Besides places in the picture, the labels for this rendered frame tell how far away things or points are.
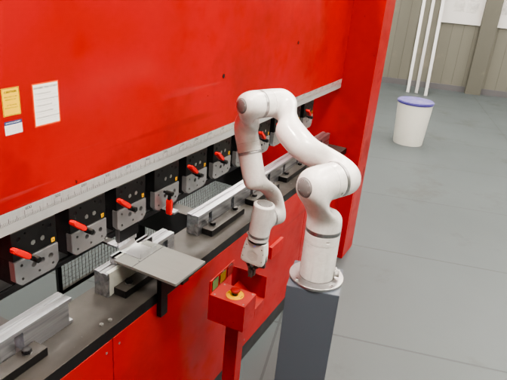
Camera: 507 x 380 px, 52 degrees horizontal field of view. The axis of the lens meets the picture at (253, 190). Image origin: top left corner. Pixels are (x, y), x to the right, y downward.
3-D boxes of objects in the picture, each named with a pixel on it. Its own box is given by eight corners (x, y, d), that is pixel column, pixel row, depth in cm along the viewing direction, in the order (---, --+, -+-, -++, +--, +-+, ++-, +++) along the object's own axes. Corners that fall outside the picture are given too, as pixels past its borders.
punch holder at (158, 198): (155, 212, 190) (155, 170, 183) (136, 206, 193) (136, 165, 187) (178, 199, 202) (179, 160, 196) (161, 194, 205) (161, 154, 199)
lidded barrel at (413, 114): (424, 139, 722) (433, 99, 699) (426, 150, 678) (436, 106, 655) (389, 135, 731) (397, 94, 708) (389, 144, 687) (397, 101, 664)
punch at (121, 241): (120, 248, 182) (119, 225, 179) (115, 246, 183) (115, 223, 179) (138, 237, 191) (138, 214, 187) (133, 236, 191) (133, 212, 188)
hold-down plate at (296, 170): (286, 182, 293) (287, 178, 292) (278, 180, 295) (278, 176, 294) (306, 168, 318) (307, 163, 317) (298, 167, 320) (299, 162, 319)
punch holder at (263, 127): (255, 157, 256) (258, 124, 249) (240, 153, 259) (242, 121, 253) (268, 149, 268) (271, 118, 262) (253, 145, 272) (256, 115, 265)
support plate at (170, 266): (175, 286, 169) (175, 284, 169) (114, 262, 180) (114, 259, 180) (205, 263, 184) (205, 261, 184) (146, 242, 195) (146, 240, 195)
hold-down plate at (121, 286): (125, 298, 180) (125, 292, 179) (114, 294, 182) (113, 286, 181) (176, 262, 205) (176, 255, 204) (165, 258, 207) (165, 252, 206)
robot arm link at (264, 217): (261, 225, 208) (244, 230, 202) (266, 196, 202) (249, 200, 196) (275, 234, 202) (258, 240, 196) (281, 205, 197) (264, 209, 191)
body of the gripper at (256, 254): (242, 236, 201) (238, 260, 206) (265, 246, 198) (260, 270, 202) (250, 229, 207) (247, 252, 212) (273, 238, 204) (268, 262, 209)
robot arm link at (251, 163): (262, 149, 208) (275, 222, 210) (233, 154, 198) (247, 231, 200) (278, 146, 201) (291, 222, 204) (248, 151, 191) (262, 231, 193)
